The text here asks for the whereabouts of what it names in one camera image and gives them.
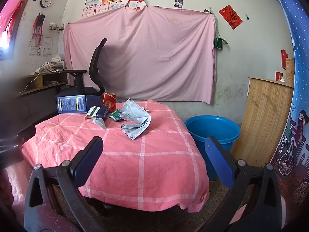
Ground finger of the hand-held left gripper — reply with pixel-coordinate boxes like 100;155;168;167
0;145;25;170
14;124;37;146

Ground stack of round wooden boxes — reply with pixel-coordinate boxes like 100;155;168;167
285;58;295;87

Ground black office chair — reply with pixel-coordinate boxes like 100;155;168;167
56;38;108;97

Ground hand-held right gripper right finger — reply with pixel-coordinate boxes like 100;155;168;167
205;136;283;232

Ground grey wrapper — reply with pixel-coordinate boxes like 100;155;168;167
92;118;107;129

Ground red window curtain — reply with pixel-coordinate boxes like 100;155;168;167
0;0;37;41

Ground blue printed curtain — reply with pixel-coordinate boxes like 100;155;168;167
267;0;309;223

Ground red paper carton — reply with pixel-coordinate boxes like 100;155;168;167
101;92;117;110

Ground white green paper wrapper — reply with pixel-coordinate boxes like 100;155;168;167
84;106;100;120

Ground dark blue snack packet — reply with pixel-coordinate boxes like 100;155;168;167
95;105;110;120

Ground pile of books and papers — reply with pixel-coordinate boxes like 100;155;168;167
35;54;66;73

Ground red paper wall decoration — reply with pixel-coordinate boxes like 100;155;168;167
219;5;242;30

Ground wooden desk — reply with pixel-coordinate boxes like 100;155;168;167
14;69;69;97

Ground dark blue cardboard box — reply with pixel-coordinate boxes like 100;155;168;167
57;95;102;113

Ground white cable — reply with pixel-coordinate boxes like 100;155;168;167
18;74;40;93

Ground green hanging pouch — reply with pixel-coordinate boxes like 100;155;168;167
214;37;228;49

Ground red hanging ornament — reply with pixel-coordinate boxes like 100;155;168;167
29;13;45;51

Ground metal wall rack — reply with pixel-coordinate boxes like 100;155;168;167
49;22;65;31

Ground green foil packet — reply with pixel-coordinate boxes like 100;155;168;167
108;109;121;121

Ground blue plastic bucket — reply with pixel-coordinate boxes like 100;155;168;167
185;115;240;179

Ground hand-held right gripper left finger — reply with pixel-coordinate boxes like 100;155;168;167
24;136;107;232

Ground pink wall cloth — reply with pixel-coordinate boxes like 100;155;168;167
63;6;217;105

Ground white wall charts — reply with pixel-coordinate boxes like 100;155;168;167
29;37;53;57

